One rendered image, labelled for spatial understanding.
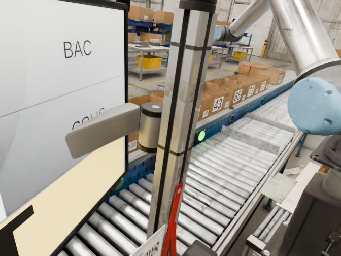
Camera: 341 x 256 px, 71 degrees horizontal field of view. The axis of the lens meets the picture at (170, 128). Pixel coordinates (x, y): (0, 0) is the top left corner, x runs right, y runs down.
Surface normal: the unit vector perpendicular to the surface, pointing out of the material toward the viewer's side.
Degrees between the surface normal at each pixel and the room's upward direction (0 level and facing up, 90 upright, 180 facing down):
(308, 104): 97
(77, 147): 90
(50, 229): 86
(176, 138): 90
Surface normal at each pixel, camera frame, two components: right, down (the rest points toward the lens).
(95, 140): 0.85, 0.32
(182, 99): -0.60, 0.26
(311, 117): -0.96, 0.11
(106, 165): 0.95, 0.18
